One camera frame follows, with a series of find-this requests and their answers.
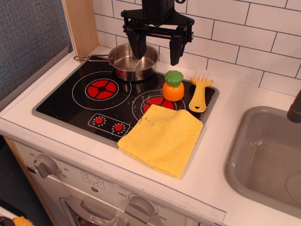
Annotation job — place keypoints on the grey timer knob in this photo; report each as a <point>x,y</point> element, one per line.
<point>45,165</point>

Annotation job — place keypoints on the black toy stovetop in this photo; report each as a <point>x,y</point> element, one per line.
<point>92,90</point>

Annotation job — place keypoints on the grey oven temperature knob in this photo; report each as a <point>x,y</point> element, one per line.
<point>140,209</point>

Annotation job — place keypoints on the yellow folded towel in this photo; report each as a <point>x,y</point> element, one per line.
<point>163,139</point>

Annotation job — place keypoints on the white toy oven front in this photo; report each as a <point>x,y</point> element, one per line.
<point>74,197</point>

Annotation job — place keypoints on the red right stove knob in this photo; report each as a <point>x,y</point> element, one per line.
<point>118,127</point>

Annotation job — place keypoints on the grey sink basin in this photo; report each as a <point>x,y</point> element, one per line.
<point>264,162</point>

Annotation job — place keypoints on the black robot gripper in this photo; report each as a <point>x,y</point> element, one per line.
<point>158,18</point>

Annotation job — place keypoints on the wooden side post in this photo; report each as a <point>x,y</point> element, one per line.
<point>81,24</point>

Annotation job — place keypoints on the red stove knob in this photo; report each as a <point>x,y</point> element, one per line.
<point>99,120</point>
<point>118,127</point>

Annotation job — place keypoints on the stainless steel pot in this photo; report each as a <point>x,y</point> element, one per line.
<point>125,65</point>

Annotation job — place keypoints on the red left stove knob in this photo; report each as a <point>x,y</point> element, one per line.
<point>99,120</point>

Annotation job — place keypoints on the grey faucet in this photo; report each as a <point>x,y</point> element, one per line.
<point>294,112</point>

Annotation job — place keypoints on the orange toy carrot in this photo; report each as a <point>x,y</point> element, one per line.
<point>173,87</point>

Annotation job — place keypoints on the orange object bottom left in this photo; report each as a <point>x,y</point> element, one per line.
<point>21,221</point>

